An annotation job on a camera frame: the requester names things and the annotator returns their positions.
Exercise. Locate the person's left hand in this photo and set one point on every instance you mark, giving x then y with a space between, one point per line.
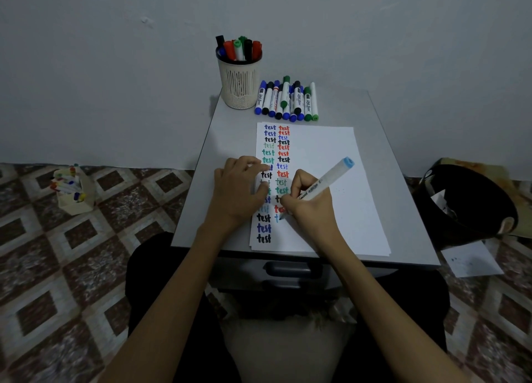
235 197

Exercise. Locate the person's right hand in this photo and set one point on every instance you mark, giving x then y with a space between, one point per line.
314 216

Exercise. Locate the person's right thumb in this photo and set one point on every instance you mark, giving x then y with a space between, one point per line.
289 206

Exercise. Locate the person's left thumb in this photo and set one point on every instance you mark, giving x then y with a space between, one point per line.
264 192

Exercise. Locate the white marker light blue cap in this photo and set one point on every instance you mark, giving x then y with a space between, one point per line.
332 174

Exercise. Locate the white paper sheet with writing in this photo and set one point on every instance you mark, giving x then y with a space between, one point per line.
328 154

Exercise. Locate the person's left forearm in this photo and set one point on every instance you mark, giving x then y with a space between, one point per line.
174 303

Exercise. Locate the person's right forearm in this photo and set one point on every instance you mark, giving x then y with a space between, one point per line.
382 312

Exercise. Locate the grey drawer cabinet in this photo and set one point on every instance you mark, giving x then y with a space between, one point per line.
232 116

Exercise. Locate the row of whiteboard markers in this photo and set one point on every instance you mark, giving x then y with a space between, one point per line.
286 102

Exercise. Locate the cream perforated pen holder cup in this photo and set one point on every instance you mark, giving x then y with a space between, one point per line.
240 83

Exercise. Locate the bunch of upright assorted markers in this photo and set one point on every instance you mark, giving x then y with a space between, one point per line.
239 50

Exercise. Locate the person's left leg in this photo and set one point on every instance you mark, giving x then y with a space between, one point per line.
145 278

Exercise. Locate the person's leg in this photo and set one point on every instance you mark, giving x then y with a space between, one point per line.
145 278
428 303

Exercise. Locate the person's white shirt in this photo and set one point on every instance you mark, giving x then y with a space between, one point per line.
286 353

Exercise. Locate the crumpled white paper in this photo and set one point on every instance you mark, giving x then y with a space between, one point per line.
442 201

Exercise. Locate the person's right leg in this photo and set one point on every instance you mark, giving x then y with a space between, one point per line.
428 303

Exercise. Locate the cream cardboard box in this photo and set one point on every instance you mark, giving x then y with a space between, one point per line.
77 206

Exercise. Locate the black waste bin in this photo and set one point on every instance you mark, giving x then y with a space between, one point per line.
478 204

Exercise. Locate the blue-stained white paper sheet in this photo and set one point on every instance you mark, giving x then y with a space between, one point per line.
471 260

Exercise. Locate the heap of small coloured markers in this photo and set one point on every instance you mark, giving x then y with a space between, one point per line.
66 185

